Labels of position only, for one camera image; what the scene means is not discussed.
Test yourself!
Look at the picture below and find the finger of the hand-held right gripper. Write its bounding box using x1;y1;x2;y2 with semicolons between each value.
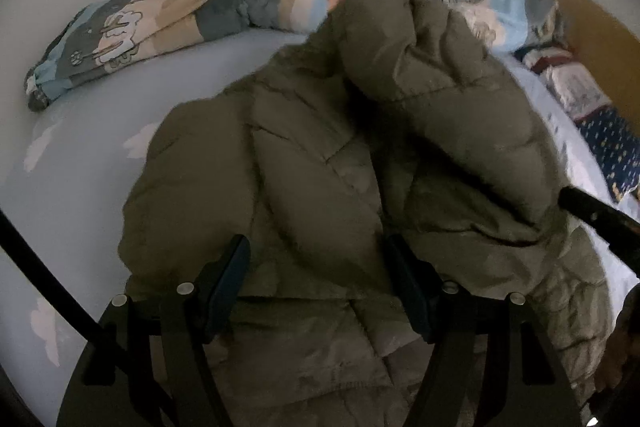
557;186;640;278

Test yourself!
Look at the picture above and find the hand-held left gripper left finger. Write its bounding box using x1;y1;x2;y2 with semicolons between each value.
56;234;251;427

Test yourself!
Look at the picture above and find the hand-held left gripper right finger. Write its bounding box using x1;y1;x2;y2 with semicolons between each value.
386;234;583;427

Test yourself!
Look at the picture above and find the olive puffer jacket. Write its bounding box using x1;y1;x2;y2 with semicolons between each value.
117;0;618;427

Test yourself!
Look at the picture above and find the navy dotted pillow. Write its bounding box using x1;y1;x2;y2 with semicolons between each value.
575;104;640;202

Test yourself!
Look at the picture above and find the wooden headboard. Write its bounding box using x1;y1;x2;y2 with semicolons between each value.
525;0;640;128

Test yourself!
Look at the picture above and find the patterned fleece blanket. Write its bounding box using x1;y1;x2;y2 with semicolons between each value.
25;0;568;112

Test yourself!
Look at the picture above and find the black cable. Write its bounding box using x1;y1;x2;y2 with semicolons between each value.
0;212;176;427

